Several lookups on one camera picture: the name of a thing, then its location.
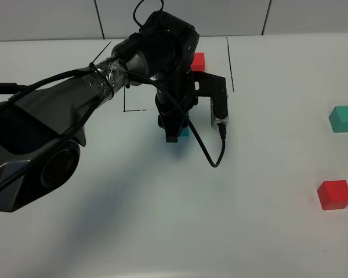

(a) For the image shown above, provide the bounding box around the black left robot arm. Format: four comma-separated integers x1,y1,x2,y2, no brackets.
0,11,199,212

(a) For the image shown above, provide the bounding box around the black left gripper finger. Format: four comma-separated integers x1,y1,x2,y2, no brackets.
158,115,184,142

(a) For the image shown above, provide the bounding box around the green block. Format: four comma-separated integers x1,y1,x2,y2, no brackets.
329,105,348,133

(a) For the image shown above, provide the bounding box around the red template block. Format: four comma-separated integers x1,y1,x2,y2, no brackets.
190,52,205,72

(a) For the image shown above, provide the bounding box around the blue block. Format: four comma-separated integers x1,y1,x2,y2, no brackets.
178,119,190,137

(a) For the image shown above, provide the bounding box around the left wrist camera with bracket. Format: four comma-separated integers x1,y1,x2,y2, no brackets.
190,71,229,130

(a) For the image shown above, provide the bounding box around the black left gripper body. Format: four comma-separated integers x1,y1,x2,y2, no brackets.
154,69,199,128

